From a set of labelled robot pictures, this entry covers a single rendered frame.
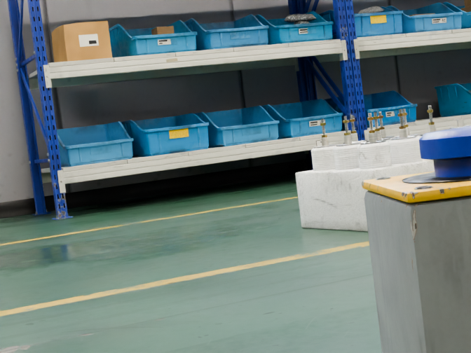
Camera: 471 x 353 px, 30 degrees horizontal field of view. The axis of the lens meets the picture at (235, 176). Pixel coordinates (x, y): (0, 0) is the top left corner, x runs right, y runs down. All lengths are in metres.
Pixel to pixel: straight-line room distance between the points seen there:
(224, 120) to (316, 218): 2.67
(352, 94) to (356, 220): 2.66
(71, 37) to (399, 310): 4.41
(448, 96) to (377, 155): 3.49
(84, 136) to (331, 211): 2.64
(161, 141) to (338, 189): 2.19
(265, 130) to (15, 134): 1.46
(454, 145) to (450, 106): 5.76
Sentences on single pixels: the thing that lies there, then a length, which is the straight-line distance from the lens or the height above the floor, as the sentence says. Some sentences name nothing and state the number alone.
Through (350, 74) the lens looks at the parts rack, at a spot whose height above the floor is 0.58.
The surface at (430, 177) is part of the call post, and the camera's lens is 0.30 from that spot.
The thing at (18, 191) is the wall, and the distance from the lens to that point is 5.27.
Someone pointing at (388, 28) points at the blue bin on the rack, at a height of 0.83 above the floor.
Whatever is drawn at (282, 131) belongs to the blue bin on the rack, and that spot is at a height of 0.30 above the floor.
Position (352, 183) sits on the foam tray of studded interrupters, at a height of 0.14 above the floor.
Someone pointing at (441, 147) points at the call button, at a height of 0.33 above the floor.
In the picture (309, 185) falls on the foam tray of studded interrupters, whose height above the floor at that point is 0.14.
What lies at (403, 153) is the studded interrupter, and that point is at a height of 0.21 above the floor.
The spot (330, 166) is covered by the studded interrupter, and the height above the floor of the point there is 0.19.
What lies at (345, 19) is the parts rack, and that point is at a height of 0.90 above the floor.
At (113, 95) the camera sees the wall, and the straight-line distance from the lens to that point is 5.41.
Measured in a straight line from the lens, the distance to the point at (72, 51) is 4.66.
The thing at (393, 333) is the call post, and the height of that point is 0.26.
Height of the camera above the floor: 0.34
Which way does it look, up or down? 3 degrees down
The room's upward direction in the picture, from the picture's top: 7 degrees counter-clockwise
